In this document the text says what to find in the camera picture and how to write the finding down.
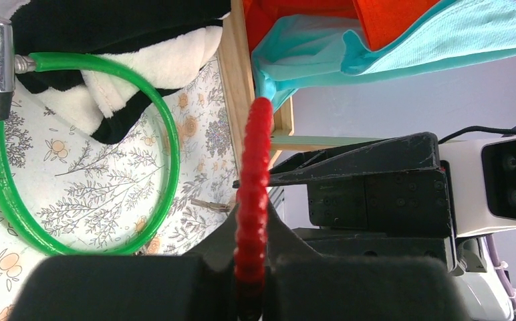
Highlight black white striped cloth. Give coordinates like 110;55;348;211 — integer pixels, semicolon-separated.
0;0;231;144

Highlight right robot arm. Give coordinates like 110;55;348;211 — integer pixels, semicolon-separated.
270;129;516;320

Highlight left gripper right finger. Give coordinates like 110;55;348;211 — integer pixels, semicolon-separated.
263;204;470;320

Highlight wooden clothes rack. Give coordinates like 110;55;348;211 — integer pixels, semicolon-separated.
219;1;370;169

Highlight orange t-shirt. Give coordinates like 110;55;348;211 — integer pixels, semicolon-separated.
242;0;437;51

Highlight green cable lock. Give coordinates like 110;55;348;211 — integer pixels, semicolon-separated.
0;11;181;257

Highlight teal t-shirt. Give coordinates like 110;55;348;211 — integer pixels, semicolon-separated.
251;0;516;112

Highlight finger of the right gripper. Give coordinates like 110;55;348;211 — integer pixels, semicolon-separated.
233;132;440;189

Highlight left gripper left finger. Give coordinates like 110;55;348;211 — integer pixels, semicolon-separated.
7;203;241;321

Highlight red cable lock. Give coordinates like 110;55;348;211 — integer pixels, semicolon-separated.
234;97;273;320

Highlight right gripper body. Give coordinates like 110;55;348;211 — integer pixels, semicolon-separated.
294;163;457;272

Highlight cable lock keys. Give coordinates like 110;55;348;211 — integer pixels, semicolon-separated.
191;199;231;213

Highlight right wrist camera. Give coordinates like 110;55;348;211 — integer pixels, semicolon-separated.
439;136;516;237

